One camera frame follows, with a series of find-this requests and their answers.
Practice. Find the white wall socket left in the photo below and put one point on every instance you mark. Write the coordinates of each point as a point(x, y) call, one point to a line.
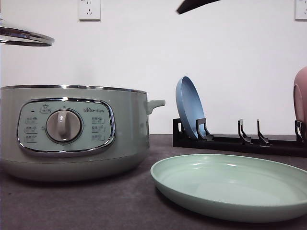
point(89, 10)

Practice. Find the green electric steamer pot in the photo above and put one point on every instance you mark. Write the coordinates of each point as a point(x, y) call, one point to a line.
point(72, 132)

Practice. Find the blue plate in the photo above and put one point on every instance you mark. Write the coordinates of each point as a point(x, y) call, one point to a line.
point(190, 105)

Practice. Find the white wall socket right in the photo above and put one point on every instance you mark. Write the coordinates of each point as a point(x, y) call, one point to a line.
point(300, 9)

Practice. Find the white wall socket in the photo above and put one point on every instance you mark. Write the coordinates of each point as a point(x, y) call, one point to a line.
point(300, 9)
point(89, 10)

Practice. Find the glass steamer lid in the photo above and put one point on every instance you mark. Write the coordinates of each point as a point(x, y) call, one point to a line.
point(16, 36)

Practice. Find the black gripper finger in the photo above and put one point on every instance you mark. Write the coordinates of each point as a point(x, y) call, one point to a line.
point(188, 5)

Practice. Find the black plate rack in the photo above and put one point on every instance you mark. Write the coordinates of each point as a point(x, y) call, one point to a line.
point(298, 147)

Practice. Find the green plate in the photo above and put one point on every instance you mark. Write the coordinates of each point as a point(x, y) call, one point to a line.
point(236, 188)

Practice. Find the pink plate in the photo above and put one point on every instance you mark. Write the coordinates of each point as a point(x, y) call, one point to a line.
point(300, 96)

